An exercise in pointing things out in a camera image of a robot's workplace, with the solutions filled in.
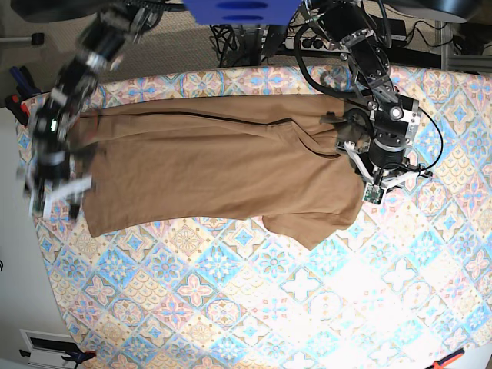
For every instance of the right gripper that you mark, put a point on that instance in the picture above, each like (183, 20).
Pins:
(51, 176)

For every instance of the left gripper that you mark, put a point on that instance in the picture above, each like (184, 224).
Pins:
(381, 160)

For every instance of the brown t-shirt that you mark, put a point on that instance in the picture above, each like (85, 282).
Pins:
(235, 157)

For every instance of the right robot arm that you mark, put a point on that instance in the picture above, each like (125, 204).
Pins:
(116, 23)

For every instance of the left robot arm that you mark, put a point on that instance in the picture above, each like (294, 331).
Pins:
(389, 121)

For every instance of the white power strip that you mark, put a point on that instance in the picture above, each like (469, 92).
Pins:
(312, 43)

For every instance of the white vent panel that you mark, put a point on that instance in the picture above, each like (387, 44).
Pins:
(47, 350)

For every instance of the black orange clamp bottom left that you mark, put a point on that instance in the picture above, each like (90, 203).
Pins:
(78, 356)

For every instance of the orange black clamp bottom right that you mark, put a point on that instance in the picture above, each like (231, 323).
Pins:
(449, 359)

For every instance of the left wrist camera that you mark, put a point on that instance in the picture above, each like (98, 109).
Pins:
(373, 194)

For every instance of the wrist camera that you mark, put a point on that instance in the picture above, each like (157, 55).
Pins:
(373, 194)
(36, 206)

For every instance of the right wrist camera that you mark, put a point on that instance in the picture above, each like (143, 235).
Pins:
(36, 206)

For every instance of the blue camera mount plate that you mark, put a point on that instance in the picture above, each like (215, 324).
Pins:
(242, 12)

